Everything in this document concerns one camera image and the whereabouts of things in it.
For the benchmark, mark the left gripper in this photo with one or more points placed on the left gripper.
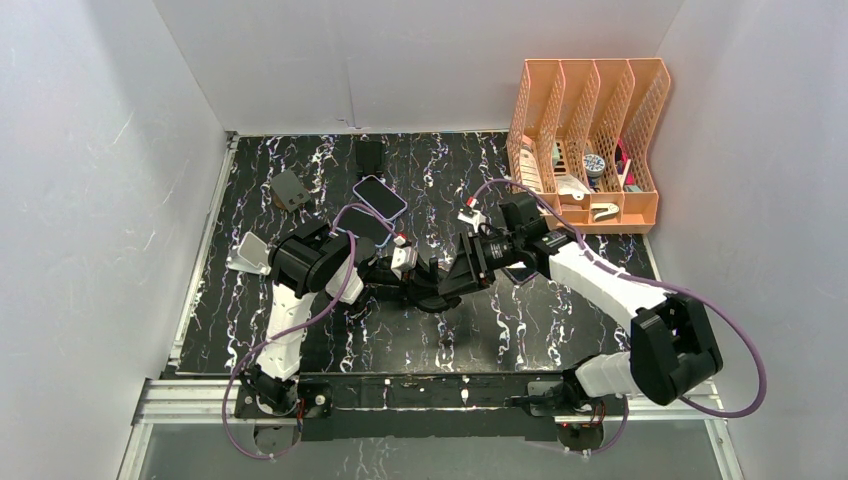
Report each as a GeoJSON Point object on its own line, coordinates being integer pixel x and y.
{"type": "Point", "coordinates": [406, 284]}

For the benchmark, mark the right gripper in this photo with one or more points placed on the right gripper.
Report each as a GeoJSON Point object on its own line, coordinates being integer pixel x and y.
{"type": "Point", "coordinates": [467, 275]}

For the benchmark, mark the black round base phone stand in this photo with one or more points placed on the black round base phone stand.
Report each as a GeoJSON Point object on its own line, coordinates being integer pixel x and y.
{"type": "Point", "coordinates": [421, 286]}

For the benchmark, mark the orange desk file organizer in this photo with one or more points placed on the orange desk file organizer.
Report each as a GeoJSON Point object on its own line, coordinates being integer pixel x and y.
{"type": "Point", "coordinates": [587, 106]}

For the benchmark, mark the purple back magsafe phone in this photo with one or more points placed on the purple back magsafe phone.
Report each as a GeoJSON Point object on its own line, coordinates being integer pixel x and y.
{"type": "Point", "coordinates": [520, 275]}

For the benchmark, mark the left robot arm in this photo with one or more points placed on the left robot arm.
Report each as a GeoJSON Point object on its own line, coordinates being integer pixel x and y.
{"type": "Point", "coordinates": [312, 269]}

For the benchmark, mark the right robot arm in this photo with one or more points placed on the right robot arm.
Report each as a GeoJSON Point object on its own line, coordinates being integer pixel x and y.
{"type": "Point", "coordinates": [672, 345]}

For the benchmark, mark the blue case phone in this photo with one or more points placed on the blue case phone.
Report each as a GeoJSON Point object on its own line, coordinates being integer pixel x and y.
{"type": "Point", "coordinates": [363, 224]}

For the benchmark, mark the purple case phone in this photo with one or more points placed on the purple case phone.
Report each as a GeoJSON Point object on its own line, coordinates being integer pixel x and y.
{"type": "Point", "coordinates": [373, 192]}

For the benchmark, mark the dark wooden phone stand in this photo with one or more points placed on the dark wooden phone stand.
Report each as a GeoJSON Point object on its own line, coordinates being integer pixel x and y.
{"type": "Point", "coordinates": [287, 191]}

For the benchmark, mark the black folding phone stand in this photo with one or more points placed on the black folding phone stand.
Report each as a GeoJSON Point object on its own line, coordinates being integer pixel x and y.
{"type": "Point", "coordinates": [369, 158]}

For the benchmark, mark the silver metal phone stand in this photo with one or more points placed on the silver metal phone stand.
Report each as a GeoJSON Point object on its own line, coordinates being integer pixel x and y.
{"type": "Point", "coordinates": [250, 255]}

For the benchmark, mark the white oval label pack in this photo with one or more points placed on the white oval label pack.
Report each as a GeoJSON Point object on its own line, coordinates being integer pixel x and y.
{"type": "Point", "coordinates": [529, 173]}

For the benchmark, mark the white plastic packet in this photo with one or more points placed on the white plastic packet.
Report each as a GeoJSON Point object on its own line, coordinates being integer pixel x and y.
{"type": "Point", "coordinates": [570, 186]}

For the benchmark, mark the round blue lid jar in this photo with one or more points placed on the round blue lid jar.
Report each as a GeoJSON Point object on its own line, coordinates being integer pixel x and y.
{"type": "Point", "coordinates": [595, 165]}

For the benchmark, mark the white flat card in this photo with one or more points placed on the white flat card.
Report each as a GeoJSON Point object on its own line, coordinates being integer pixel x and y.
{"type": "Point", "coordinates": [624, 174]}

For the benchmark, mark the magenta notebook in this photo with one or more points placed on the magenta notebook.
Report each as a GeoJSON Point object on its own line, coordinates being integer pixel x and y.
{"type": "Point", "coordinates": [620, 155]}

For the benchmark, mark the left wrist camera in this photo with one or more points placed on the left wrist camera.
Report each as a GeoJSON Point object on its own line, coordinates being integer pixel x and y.
{"type": "Point", "coordinates": [404, 256]}

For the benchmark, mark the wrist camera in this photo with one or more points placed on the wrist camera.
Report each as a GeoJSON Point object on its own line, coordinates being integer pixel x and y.
{"type": "Point", "coordinates": [472, 215]}
{"type": "Point", "coordinates": [404, 256]}

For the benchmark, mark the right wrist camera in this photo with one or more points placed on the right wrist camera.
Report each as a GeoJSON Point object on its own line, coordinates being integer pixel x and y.
{"type": "Point", "coordinates": [472, 215]}

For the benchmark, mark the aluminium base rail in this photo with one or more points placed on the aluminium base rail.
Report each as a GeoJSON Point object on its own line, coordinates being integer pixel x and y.
{"type": "Point", "coordinates": [419, 427]}

